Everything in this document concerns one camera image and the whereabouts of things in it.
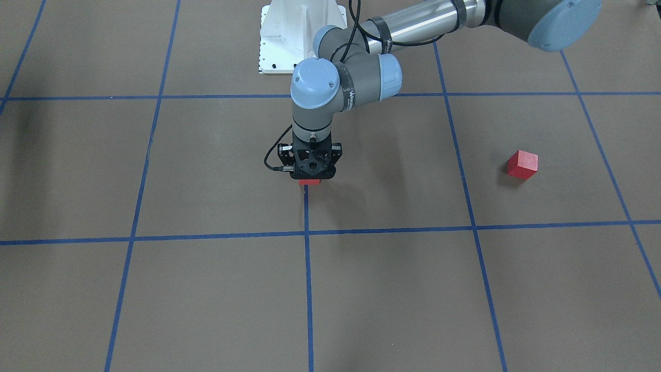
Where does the white pedestal column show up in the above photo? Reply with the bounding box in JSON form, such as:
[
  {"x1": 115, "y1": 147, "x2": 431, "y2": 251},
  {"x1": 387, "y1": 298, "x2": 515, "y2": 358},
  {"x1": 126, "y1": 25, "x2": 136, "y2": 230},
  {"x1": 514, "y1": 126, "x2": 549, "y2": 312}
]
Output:
[{"x1": 258, "y1": 1, "x2": 347, "y2": 74}]

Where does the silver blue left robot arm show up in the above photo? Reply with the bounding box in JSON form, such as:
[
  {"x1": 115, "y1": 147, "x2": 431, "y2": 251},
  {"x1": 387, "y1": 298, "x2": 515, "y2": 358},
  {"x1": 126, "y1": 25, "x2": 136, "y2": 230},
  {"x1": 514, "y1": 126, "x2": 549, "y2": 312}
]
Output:
[{"x1": 275, "y1": 1, "x2": 602, "y2": 157}]

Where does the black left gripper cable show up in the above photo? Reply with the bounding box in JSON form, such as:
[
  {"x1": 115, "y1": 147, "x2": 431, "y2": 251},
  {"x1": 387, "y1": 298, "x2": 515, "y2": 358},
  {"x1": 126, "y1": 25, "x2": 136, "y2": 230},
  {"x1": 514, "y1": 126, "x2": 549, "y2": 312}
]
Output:
[{"x1": 263, "y1": 124, "x2": 296, "y2": 172}]

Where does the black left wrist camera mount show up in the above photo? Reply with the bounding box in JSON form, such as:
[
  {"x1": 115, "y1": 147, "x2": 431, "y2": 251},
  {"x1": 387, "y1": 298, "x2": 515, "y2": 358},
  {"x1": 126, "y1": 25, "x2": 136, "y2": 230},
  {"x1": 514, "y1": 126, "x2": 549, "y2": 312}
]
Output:
[{"x1": 277, "y1": 142, "x2": 342, "y2": 180}]

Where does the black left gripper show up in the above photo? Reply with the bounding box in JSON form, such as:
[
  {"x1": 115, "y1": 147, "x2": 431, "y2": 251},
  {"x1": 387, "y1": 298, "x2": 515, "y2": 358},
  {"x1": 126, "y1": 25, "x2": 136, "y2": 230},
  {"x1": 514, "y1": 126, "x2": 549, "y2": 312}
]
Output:
[{"x1": 292, "y1": 132, "x2": 333, "y2": 156}]

